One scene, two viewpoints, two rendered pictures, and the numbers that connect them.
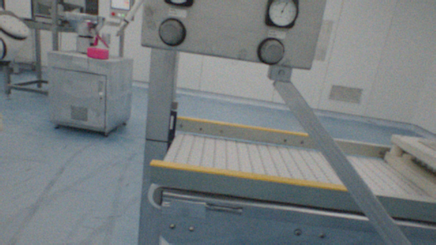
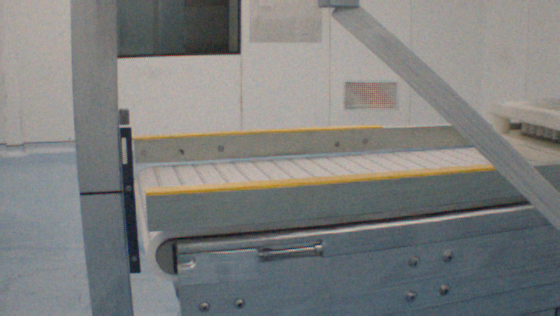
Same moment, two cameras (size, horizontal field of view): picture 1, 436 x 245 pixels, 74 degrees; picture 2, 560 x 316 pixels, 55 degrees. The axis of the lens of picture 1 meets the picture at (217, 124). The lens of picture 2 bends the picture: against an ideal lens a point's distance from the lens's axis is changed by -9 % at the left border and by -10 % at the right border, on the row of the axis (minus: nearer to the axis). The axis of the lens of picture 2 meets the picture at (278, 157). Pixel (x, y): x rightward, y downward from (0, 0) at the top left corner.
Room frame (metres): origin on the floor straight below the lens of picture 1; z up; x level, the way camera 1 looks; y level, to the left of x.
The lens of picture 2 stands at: (-0.06, 0.10, 1.02)
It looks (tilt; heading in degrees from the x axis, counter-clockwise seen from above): 12 degrees down; 346
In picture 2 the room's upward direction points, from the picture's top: straight up
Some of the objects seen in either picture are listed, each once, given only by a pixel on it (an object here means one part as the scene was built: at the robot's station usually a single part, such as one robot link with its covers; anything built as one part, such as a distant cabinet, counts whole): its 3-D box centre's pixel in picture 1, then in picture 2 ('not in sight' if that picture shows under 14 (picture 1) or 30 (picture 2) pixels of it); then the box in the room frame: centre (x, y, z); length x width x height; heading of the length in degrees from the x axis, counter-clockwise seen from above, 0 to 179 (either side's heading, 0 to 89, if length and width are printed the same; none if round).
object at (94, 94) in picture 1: (92, 92); not in sight; (2.95, 1.34, 0.38); 0.63 x 0.57 x 0.76; 86
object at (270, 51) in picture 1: (272, 47); not in sight; (0.36, -0.05, 1.09); 0.03 x 0.03 x 0.04; 1
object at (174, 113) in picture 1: (170, 148); (129, 203); (0.69, 0.11, 0.81); 0.02 x 0.01 x 0.20; 91
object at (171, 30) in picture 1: (171, 27); not in sight; (0.36, 0.07, 1.10); 0.03 x 0.02 x 0.04; 91
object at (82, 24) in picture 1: (92, 35); not in sight; (3.00, 1.38, 0.95); 0.49 x 0.36 x 0.37; 86
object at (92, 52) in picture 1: (98, 53); not in sight; (2.74, 1.20, 0.80); 0.16 x 0.12 x 0.09; 86
